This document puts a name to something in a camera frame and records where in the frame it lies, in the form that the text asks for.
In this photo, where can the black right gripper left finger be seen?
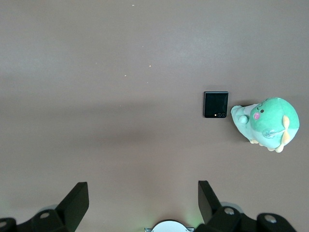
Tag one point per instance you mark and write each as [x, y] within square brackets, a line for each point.
[70, 212]

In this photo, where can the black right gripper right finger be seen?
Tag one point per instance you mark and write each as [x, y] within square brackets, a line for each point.
[217, 217]

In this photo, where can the black flip phone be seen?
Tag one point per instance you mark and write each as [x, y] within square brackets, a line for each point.
[215, 104]

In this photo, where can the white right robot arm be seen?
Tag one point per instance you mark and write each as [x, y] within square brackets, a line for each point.
[169, 227]

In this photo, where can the green dinosaur plush toy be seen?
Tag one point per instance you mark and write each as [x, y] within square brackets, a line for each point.
[270, 118]

